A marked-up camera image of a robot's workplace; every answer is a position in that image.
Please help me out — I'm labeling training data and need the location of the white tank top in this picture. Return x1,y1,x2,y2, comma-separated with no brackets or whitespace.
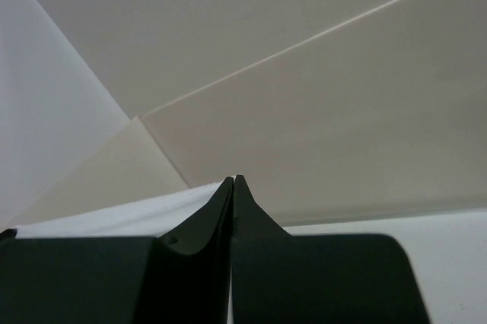
14,183,222,239

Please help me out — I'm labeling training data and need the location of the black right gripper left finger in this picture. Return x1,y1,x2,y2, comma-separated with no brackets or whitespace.
1,178,233,323

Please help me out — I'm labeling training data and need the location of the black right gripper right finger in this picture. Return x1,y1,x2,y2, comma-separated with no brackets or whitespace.
231,176,430,323

